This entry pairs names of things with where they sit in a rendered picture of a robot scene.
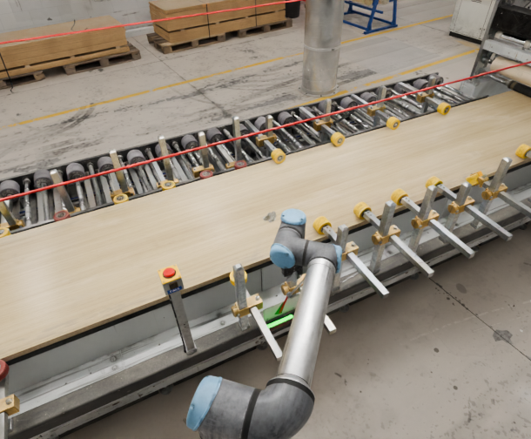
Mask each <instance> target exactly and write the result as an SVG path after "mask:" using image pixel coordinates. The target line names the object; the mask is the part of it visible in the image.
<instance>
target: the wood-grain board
mask: <svg viewBox="0 0 531 439"><path fill-rule="evenodd" d="M522 144H525V145H528V146H530V147H531V105H528V104H526V103H524V102H521V101H520V100H518V99H516V98H512V97H510V96H508V95H506V94H504V93H501V94H498V95H494V96H492V97H488V98H483V99H480V100H476V101H474V102H470V103H467V104H464V105H458V106H455V107H453V108H451V109H450V111H449V113H448V114H446V115H442V114H440V113H438V112H435V113H431V114H428V115H425V116H422V117H418V118H413V119H410V120H408V121H404V122H401V123H400V125H399V127H398V128H397V129H395V130H392V129H390V128H389V127H387V126H386V127H383V128H380V129H377V130H373V131H370V132H365V133H362V134H359V135H356V136H352V137H350V138H345V141H344V143H343V144H342V145H340V146H336V145H335V144H334V143H328V144H325V145H320V146H317V147H314V148H311V149H307V150H304V151H301V152H295V153H293V154H289V155H286V159H285V160H284V162H282V163H280V164H277V163H276V162H275V161H274V160H273V159H272V160H268V161H266V162H262V163H259V164H256V165H250V166H248V167H244V168H241V169H238V170H235V171H232V172H227V173H223V174H220V175H217V176H214V177H210V178H208V179H202V180H199V181H196V182H192V183H190V184H187V185H183V186H178V187H175V188H172V189H169V190H165V191H162V192H157V193H153V194H151V195H147V196H144V197H142V198H138V199H133V200H130V201H126V202H124V203H120V204H117V205H114V206H108V207H106V208H102V209H99V210H96V211H93V212H90V213H85V214H81V215H78V216H75V217H72V218H68V219H63V220H60V221H57V222H54V223H51V224H48V225H45V226H40V227H36V228H33V229H30V230H27V231H23V232H21V233H15V234H12V235H9V236H6V237H2V238H0V360H3V361H9V360H12V359H14V358H17V357H19V356H21V355H25V354H28V353H30V352H32V351H35V350H37V349H40V348H43V347H46V346H49V345H50V344H53V343H55V342H58V341H61V340H64V339H67V338H69V337H72V336H73V335H76V334H80V333H83V332H85V331H87V330H90V329H92V328H96V327H98V326H101V325H103V324H105V323H108V322H110V321H114V320H116V319H119V318H121V317H124V316H126V315H128V314H133V313H135V312H137V311H139V310H142V309H145V308H147V307H151V306H153V305H156V304H158V303H160V302H163V301H167V300H169V299H170V298H169V295H165V291H164V289H163V286H162V284H161V281H160V278H159V275H158V270H160V269H162V268H165V267H169V266H172V265H174V264H177V267H178V270H179V272H180V274H181V277H182V281H183V283H184V287H185V289H182V290H180V294H185V293H187V292H190V291H192V290H194V289H197V288H200V287H203V286H205V285H208V284H211V283H213V282H215V281H218V280H222V279H224V278H226V277H229V276H230V273H231V272H232V271H233V268H232V266H234V265H237V264H239V263H241V265H242V266H243V268H244V270H247V269H249V268H252V267H255V266H258V265H260V264H263V263H266V262H267V261H270V260H271V259H270V251H271V246H272V244H273V242H274V239H275V237H276V234H277V232H278V230H279V226H280V222H281V219H280V217H281V214H282V213H283V212H284V211H285V210H287V209H292V208H294V209H299V210H300V211H302V212H304V213H305V215H306V233H305V239H306V240H313V241H318V242H320V241H322V240H326V239H329V238H327V237H326V235H325V234H319V233H318V232H317V231H316V230H315V229H314V227H313V222H314V221H315V220H316V219H317V218H318V217H320V216H324V217H326V218H327V219H328V220H329V221H330V222H331V224H332V227H331V228H332V229H333V230H334V232H335V233H336V234H337V231H338V226H341V225H344V224H345V225H346V226H347V227H348V228H349V231H350V230H352V229H354V228H356V227H359V226H363V225H365V224H367V223H370V222H368V221H367V220H366V219H360V218H359V217H358V216H357V215H355V214H354V212H353V209H354V207H355V206H356V205H357V204H358V203H360V202H365V203H366V204H367V205H369V206H370V207H371V209H372V213H373V214H374V215H375V217H376V218H377V219H378V220H379V219H381V217H382V213H383V210H384V206H385V203H386V202H388V201H390V200H391V195H392V193H393V192H394V191H395V190H396V189H399V188H400V189H402V190H403V191H405V192H406V193H407V194H408V198H409V199H410V200H411V201H413V202H414V204H416V205H418V204H420V203H422V201H423V199H424V196H425V193H426V190H427V188H426V187H425V184H426V182H427V180H428V179H429V178H431V177H433V176H435V177H437V178H438V179H440V180H442V182H443V185H444V186H445V187H447V188H448V189H449V190H450V191H454V190H457V189H459V188H460V186H461V184H462V183H465V182H467V181H466V178H467V177H470V175H471V173H476V172H480V171H481V172H482V174H483V175H485V174H486V175H487V177H491V176H494V175H495V173H496V171H497V169H498V167H499V164H500V162H501V160H502V159H503V158H505V157H509V158H511V159H512V160H513V161H512V163H511V165H510V167H509V168H508V170H509V169H512V168H514V167H516V166H518V165H523V164H525V163H527V162H530V161H531V158H529V157H527V158H525V159H522V158H520V157H519V156H517V155H515V152H516V150H517V148H518V147H519V146H520V145H522ZM271 212H275V213H276V215H277V216H276V220H274V221H273V222H271V223H269V221H268V220H267V221H264V220H263V217H265V216H266V215H267V214H268V213H271Z"/></svg>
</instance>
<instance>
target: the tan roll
mask: <svg viewBox="0 0 531 439"><path fill-rule="evenodd" d="M484 62H486V63H489V64H491V67H490V69H491V71H496V70H499V69H502V68H506V67H509V66H513V65H517V64H520V63H517V62H515V61H513V60H510V59H507V58H504V57H501V56H499V57H497V58H496V59H495V60H493V59H490V58H485V60H484ZM496 73H498V74H501V75H502V76H505V77H507V78H511V79H513V80H515V81H518V82H520V83H523V84H526V85H528V86H531V67H529V66H526V65H521V66H517V67H514V68H510V69H506V70H503V71H497V72H496Z"/></svg>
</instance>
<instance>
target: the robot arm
mask: <svg viewBox="0 0 531 439"><path fill-rule="evenodd" d="M280 219H281V222H280V226H279V230H278V232H277V234H276V237H275V239H274V242H273V244H272V246H271V251H270V259H271V261H272V262H273V263H274V264H275V265H276V266H278V267H281V270H282V272H281V273H282V276H284V277H286V276H289V275H291V276H290V277H289V278H288V279H286V282H289V281H293V282H295V281H297V280H298V279H299V278H300V277H301V276H302V274H303V268H302V267H307V271H306V277H305V279H304V283H303V286H302V288H301V292H300V295H299V300H298V303H297V307H296V309H295V312H294V316H293V318H292V324H291V326H290V330H289V333H288V336H287V339H286V344H285V347H284V350H283V354H282V356H281V359H280V363H279V368H278V371H277V374H276V377H274V378H272V379H270V380H269V381H268V382H267V384H266V386H265V389H264V390H261V389H258V388H254V387H250V386H247V385H244V384H241V383H237V382H232V381H229V380H226V379H223V378H222V377H216V376H211V375H208V376H206V377H205V378H204V379H203V380H202V381H201V383H200V384H199V385H198V388H197V390H196V392H195V395H194V396H193V399H192V403H191V406H190V408H189V411H188V415H187V418H186V426H187V427H188V428H189V429H192V431H198V432H199V436H200V439H290V438H292V437H293V436H295V435H296V434H297V433H298V432H299V431H300V430H301V429H302V428H303V427H304V426H305V424H306V423H307V421H308V420H309V418H310V416H311V414H312V412H313V405H314V401H315V395H314V393H313V391H312V390H311V384H312V380H313V372H314V368H315V364H316V360H317V355H318V351H319V344H320V339H321V335H322V330H323V327H324V322H325V318H326V310H327V306H328V301H329V297H330V293H331V289H332V284H333V276H334V275H335V274H338V273H339V271H340V265H341V258H342V248H341V247H340V246H336V245H334V244H327V243H323V242H318V241H313V240H306V239H305V233H306V215H305V213H304V212H302V211H300V210H299V209H294V208H292V209H287V210H285V211H284V212H283V213H282V214H281V217H280Z"/></svg>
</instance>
